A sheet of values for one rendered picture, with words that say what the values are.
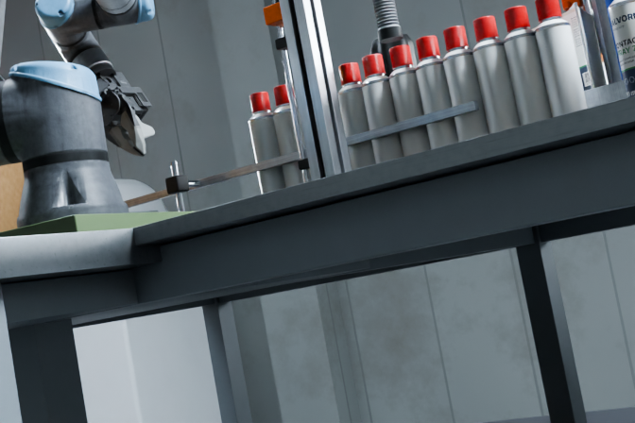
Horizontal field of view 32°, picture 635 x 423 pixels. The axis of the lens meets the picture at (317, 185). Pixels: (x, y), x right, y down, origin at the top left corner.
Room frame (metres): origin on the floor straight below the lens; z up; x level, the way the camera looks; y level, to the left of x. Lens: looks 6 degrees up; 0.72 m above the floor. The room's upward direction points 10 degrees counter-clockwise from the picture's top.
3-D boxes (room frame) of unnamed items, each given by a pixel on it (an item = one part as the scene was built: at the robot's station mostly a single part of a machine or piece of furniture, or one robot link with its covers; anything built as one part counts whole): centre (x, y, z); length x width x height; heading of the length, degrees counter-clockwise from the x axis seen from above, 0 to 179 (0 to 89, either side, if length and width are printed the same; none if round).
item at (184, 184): (1.96, 0.23, 0.91); 0.07 x 0.03 x 0.17; 143
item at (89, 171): (1.52, 0.34, 0.92); 0.15 x 0.15 x 0.10
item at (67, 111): (1.52, 0.34, 1.04); 0.13 x 0.12 x 0.14; 88
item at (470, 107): (1.96, 0.18, 0.96); 1.07 x 0.01 x 0.01; 53
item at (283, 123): (1.90, 0.03, 0.98); 0.05 x 0.05 x 0.20
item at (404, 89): (1.75, -0.17, 0.98); 0.05 x 0.05 x 0.20
